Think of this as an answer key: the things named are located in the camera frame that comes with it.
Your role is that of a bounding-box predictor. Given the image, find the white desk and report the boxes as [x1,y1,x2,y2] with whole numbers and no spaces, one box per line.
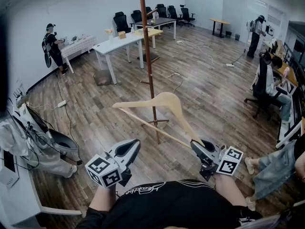
[0,146,83,226]

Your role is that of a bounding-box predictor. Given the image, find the row of black office chairs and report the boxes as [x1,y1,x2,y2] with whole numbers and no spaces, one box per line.
[113,4,195,34]

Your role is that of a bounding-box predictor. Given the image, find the person's right forearm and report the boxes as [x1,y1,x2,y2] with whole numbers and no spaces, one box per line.
[214,173,248,208]

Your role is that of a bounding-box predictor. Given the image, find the black monitor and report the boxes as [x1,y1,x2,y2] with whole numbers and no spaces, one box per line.
[294,39,305,54]

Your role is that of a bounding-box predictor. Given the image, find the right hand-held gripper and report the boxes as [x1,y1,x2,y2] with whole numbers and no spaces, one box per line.
[190,139,244,182]

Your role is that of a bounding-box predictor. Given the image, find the light wooden hanger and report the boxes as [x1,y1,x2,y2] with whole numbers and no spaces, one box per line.
[112,73,205,150]

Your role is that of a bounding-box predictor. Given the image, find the black floor cable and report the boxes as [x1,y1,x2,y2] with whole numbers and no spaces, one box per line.
[56,74,83,166]

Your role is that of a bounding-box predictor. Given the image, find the white flat device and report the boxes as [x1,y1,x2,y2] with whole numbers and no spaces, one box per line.
[0,149,20,188]

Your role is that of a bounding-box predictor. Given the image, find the table with checked cloth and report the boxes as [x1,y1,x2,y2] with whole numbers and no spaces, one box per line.
[59,35,97,74]

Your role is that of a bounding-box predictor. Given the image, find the woven basket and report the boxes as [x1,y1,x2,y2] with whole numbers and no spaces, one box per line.
[15,93,31,108]

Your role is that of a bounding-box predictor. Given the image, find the person's left forearm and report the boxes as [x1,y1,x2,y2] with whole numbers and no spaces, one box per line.
[88,185,117,212]

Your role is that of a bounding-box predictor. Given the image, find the vase of flowers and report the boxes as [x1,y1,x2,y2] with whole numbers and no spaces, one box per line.
[104,27,115,45]

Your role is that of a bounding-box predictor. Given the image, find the round wooden table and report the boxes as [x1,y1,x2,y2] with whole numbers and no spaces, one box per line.
[209,18,231,38]

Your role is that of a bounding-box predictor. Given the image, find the dark brown table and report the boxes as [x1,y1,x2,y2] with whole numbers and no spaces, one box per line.
[130,17,177,40]

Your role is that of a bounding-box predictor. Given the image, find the brown wooden coat rack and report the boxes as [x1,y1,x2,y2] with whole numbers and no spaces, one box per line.
[125,0,170,145]

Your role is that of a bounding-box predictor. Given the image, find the white floor cable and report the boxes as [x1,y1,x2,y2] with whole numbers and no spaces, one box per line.
[181,40,228,66]

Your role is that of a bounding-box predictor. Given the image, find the white table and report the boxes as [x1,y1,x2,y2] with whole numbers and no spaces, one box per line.
[92,32,144,85]

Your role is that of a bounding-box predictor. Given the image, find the black swivel chair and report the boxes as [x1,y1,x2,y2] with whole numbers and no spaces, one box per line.
[244,52,289,121]

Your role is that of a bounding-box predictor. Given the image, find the person's black shirt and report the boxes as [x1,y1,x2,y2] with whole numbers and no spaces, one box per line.
[76,179,263,229]

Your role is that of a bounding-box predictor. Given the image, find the yellow table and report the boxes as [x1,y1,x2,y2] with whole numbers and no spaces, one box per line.
[134,27,164,62]

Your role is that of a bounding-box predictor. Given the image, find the black router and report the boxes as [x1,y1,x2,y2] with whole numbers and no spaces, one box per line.
[13,83,26,97]

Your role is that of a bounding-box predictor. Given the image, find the grey round bucket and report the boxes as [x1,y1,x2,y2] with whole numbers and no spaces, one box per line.
[49,128,79,156]

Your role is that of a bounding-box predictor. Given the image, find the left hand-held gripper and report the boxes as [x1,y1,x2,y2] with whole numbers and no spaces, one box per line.
[85,139,141,188]

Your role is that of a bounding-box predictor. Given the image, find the brown basket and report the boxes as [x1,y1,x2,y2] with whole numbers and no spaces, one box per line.
[93,69,112,86]

